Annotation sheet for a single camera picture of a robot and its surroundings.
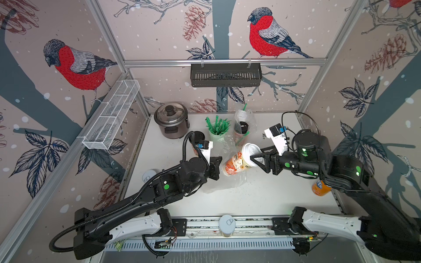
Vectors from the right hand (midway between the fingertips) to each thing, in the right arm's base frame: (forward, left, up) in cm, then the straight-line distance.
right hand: (255, 152), depth 57 cm
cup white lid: (+37, 0, -19) cm, 42 cm away
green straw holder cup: (+25, +14, -18) cm, 34 cm away
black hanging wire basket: (+65, +9, -9) cm, 66 cm away
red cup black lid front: (+25, +1, -26) cm, 36 cm away
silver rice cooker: (+33, +41, -19) cm, 56 cm away
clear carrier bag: (+5, +1, -37) cm, 37 cm away
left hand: (+2, +10, -8) cm, 13 cm away
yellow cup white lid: (-2, +5, -2) cm, 6 cm away
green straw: (+23, -1, -17) cm, 28 cm away
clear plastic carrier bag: (+30, -4, -15) cm, 33 cm away
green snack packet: (-26, +55, -35) cm, 70 cm away
